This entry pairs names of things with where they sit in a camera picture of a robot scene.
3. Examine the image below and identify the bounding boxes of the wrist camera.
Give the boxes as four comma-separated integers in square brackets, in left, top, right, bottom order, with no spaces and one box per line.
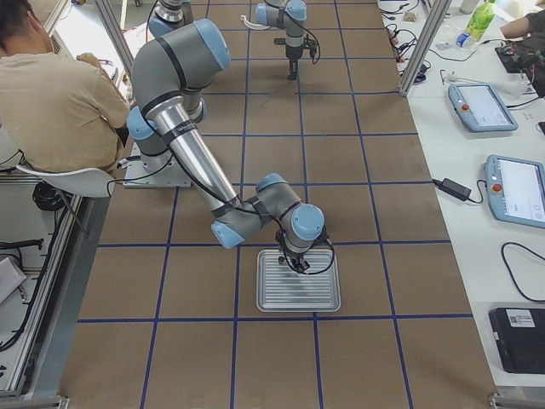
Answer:
[305,35,320,65]

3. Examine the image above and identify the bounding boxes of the silver ribbed metal tray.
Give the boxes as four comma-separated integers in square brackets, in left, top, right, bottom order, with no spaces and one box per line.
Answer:
[256,249,341,313]

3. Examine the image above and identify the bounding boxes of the aluminium frame post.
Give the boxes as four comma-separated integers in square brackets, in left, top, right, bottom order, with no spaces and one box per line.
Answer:
[399,0,451,97]

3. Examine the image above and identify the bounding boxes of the white curved plastic bracket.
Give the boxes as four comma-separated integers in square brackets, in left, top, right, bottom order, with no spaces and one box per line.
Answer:
[239,14,271,31]

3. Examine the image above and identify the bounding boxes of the black box device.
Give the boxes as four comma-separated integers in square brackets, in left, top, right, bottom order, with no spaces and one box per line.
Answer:
[488,308,544,375]

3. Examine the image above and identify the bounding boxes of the green drink bottle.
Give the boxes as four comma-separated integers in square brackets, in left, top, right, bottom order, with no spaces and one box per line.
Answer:
[456,1,495,48]

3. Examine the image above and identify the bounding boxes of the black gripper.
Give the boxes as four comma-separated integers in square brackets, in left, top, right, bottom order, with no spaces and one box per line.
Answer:
[285,40,305,81]
[278,247,309,273]

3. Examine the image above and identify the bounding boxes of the black power adapter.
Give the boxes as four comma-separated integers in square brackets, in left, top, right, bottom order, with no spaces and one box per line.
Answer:
[432,178,471,201]

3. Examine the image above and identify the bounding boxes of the blue teach pendant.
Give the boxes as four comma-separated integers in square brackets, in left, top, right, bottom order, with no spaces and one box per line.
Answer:
[448,84,519,133]
[485,155,544,228]

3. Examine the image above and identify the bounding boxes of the white chair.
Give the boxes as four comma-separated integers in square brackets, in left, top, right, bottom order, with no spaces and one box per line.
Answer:
[14,164,118,239]

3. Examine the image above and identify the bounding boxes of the blue teach pendant near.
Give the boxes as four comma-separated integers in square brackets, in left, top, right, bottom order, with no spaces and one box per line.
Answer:
[485,155,544,228]

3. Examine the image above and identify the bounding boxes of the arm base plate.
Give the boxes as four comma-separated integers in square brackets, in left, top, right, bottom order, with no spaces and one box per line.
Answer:
[123,144,192,188]

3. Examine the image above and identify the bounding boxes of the seated person in beige shirt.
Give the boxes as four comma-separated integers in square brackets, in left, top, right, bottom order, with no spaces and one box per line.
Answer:
[1,1,129,173]

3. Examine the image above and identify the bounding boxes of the blue teach pendant far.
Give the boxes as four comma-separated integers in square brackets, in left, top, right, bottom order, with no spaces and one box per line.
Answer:
[448,84,519,133]

